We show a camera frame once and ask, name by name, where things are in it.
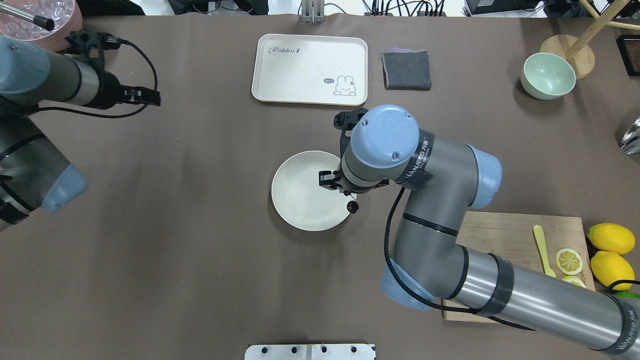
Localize yellow lemon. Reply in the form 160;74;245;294
586;222;636;255
590;250;636;286

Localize dark red cherries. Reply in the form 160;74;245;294
343;190;360;214

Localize yellow plastic knife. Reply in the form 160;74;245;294
532;224;557;278

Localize lemon slice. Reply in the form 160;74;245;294
554;248;584;276

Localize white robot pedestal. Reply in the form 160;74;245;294
244;342;377;360

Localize mint green bowl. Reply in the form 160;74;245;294
519;52;578;100

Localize grey folded cloth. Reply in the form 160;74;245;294
381;48;432;91

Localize pink bowl with ice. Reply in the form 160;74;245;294
0;0;83;53

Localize bamboo cutting board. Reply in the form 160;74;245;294
456;210;595;291

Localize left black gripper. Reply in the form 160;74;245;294
97;72;162;110

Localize steel muddler tool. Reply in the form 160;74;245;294
0;0;55;31

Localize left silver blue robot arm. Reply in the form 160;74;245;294
0;28;162;230

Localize green lime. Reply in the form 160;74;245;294
614;291;640;299

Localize steel scoop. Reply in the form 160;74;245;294
619;117;640;156

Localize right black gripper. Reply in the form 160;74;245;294
318;167;361;196

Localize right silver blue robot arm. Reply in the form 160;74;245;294
318;104;639;360

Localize round cream plate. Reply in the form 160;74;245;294
270;150;352;231

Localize cream rectangular tray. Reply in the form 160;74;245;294
251;33;369;107

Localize wooden cup tree stand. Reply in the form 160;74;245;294
539;0;640;80

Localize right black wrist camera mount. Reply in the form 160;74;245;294
333;107;369;157

